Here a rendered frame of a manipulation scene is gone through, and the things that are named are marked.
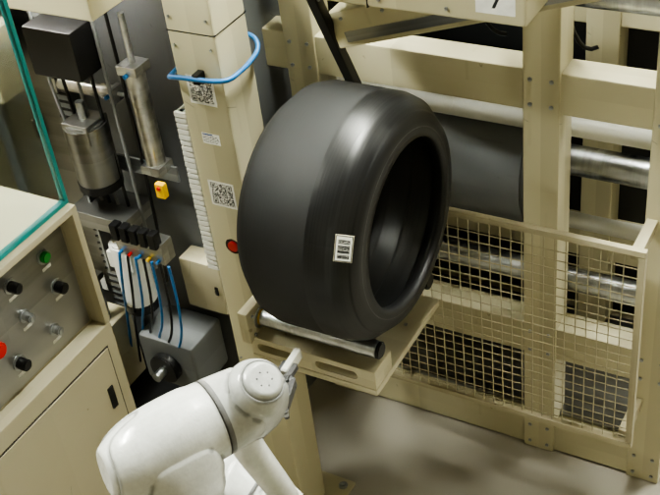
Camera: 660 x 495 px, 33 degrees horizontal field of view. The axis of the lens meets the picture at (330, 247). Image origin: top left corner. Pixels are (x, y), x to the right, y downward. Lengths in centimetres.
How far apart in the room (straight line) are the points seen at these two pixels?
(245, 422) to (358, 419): 204
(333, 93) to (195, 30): 33
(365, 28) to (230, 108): 41
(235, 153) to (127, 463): 109
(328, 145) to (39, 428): 102
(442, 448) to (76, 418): 129
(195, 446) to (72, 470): 129
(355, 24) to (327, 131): 43
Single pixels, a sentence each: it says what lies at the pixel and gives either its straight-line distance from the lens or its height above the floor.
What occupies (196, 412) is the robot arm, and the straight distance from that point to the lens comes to 175.
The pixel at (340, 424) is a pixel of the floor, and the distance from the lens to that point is 379.
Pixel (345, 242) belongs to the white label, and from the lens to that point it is 236.
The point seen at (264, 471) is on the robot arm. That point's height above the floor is 117.
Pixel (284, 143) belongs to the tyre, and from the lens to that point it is 244.
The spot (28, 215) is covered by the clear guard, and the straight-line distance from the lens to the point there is 266.
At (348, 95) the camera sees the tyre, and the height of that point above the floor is 149.
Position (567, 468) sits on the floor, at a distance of 363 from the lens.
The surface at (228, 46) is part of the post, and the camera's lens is 254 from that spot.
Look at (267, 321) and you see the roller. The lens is 281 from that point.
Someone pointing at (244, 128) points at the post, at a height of 139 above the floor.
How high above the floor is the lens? 273
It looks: 37 degrees down
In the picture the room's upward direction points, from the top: 8 degrees counter-clockwise
